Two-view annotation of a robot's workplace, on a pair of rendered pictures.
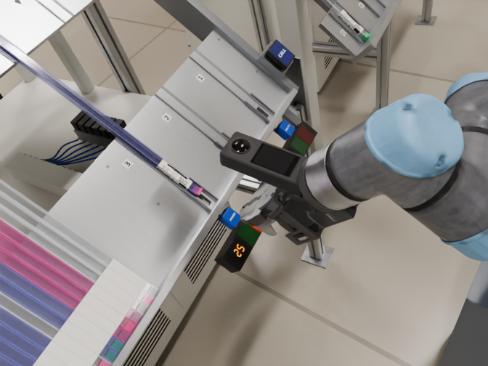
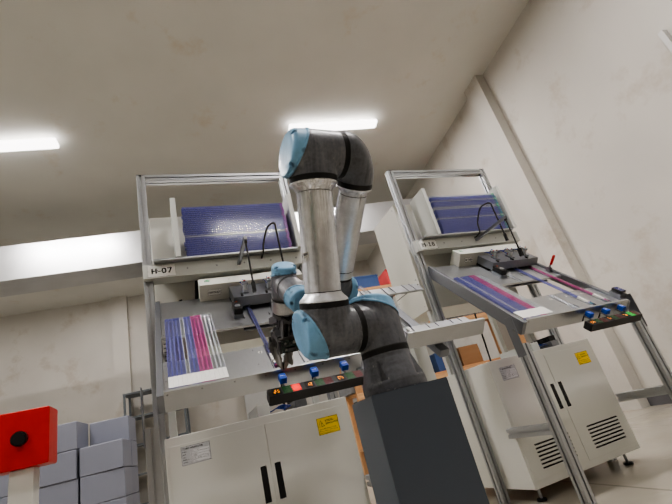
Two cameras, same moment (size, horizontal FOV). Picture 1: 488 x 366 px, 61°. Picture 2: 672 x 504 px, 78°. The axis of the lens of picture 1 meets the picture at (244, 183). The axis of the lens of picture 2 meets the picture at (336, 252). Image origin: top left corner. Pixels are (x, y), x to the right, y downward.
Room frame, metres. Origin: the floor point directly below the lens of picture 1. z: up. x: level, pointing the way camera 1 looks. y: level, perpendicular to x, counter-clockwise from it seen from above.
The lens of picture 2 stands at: (-0.75, -0.76, 0.50)
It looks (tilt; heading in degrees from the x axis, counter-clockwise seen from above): 22 degrees up; 23
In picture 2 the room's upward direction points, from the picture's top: 15 degrees counter-clockwise
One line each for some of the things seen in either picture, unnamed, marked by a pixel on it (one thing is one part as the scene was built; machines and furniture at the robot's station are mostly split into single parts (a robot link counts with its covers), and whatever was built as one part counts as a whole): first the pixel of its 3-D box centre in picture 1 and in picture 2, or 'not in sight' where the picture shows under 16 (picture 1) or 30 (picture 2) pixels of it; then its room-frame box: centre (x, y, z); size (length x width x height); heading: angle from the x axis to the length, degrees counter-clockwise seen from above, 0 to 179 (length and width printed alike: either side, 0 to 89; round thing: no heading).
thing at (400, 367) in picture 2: not in sight; (390, 370); (0.23, -0.40, 0.60); 0.15 x 0.15 x 0.10
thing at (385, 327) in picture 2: not in sight; (374, 323); (0.22, -0.40, 0.72); 0.13 x 0.12 x 0.14; 141
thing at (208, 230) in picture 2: not in sight; (236, 233); (0.82, 0.41, 1.52); 0.51 x 0.13 x 0.27; 137
